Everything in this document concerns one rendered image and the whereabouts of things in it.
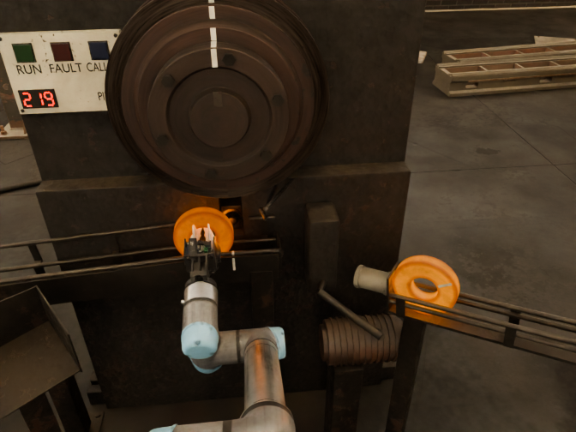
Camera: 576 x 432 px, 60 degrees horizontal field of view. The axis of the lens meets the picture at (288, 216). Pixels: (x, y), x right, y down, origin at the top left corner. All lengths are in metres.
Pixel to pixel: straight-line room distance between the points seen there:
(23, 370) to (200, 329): 0.43
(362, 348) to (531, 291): 1.26
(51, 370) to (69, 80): 0.65
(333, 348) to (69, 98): 0.88
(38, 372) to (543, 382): 1.65
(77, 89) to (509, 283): 1.94
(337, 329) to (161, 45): 0.81
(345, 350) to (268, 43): 0.78
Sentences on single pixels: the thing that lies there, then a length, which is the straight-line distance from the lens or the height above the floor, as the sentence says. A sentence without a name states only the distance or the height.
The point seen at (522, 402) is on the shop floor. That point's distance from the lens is 2.03.
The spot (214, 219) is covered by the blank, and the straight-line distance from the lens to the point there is 1.28.
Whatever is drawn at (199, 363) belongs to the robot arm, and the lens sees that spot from 1.20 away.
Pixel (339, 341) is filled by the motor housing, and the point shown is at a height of 0.51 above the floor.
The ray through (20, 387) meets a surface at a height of 0.60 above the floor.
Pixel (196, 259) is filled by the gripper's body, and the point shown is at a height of 0.79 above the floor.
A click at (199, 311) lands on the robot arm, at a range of 1.10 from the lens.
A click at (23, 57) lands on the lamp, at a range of 1.29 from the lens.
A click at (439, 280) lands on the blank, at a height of 0.74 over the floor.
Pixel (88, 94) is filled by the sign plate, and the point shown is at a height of 1.10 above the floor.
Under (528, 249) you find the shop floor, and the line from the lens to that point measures 2.73.
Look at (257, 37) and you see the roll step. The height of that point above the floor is 1.26.
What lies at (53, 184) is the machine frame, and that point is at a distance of 1.41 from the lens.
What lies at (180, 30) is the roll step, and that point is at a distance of 1.04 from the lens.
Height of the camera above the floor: 1.51
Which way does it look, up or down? 34 degrees down
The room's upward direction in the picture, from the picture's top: 1 degrees counter-clockwise
